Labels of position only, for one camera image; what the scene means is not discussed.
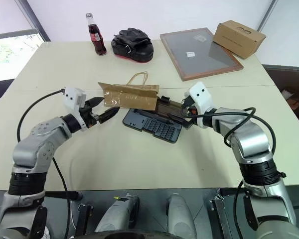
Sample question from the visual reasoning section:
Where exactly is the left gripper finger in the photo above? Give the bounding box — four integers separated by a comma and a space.
85, 96, 105, 110
97, 106, 120, 124

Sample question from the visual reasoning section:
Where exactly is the brown paper bag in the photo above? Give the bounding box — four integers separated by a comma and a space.
97, 71, 160, 112

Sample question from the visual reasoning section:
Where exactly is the black plastic case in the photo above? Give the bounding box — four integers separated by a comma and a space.
122, 96, 190, 144

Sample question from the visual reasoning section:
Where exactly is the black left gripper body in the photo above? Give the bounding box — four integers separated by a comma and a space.
79, 103, 101, 129

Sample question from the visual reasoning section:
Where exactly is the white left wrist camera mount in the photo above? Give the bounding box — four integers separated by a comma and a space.
63, 86, 88, 132

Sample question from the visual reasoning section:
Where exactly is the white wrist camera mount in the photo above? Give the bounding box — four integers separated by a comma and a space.
63, 86, 88, 132
184, 81, 216, 129

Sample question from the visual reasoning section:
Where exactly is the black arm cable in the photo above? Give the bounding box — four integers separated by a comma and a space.
16, 89, 83, 237
185, 107, 277, 231

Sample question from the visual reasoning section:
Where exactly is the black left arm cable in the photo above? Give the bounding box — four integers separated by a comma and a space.
16, 89, 83, 237

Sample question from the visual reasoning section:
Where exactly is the glass cola bottle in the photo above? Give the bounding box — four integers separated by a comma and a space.
85, 12, 107, 57

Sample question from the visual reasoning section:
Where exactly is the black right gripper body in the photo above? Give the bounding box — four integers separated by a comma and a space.
182, 102, 198, 118

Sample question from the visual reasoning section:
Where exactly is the black metal bracket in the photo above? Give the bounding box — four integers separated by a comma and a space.
74, 204, 94, 237
209, 193, 231, 239

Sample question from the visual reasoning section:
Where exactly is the wooden framed grey board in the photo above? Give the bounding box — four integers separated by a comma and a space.
159, 27, 244, 82

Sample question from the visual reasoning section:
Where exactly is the brown cardboard box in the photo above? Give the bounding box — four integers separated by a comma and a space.
212, 19, 267, 60

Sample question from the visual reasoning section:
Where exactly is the silver left robot leg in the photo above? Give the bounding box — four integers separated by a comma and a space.
94, 193, 140, 237

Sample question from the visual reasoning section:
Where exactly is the window with dark frame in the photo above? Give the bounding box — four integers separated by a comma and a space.
0, 28, 50, 82

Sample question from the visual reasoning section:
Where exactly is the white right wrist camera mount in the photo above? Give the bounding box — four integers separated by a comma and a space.
184, 81, 216, 129

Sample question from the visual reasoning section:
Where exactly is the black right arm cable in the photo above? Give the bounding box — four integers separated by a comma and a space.
185, 107, 277, 231

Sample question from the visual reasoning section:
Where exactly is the black chair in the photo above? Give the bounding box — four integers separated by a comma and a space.
0, 79, 15, 112

